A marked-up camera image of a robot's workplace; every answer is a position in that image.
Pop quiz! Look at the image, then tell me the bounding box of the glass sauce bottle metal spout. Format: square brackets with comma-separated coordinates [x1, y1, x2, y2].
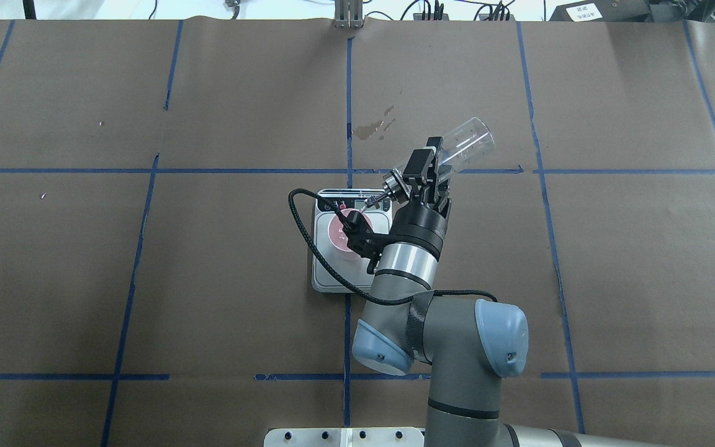
[361, 117, 496, 211]

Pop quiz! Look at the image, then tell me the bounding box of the pink plastic cup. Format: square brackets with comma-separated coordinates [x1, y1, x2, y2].
[327, 216, 361, 261]

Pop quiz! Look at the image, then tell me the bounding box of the grey digital kitchen scale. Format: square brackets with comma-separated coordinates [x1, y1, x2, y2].
[313, 189, 392, 292]

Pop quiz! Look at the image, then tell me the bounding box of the black box white label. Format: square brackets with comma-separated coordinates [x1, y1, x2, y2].
[548, 1, 652, 22]

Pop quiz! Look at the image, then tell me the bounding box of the brown paper table cover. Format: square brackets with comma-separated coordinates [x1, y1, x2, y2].
[0, 16, 715, 446]

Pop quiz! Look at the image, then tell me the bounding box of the near black camera cable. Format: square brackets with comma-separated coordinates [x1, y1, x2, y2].
[288, 188, 498, 306]

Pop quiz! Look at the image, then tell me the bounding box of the aluminium frame post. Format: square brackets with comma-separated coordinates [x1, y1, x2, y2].
[333, 0, 365, 29]

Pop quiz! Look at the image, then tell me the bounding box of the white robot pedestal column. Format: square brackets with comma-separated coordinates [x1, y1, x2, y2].
[263, 427, 425, 446]

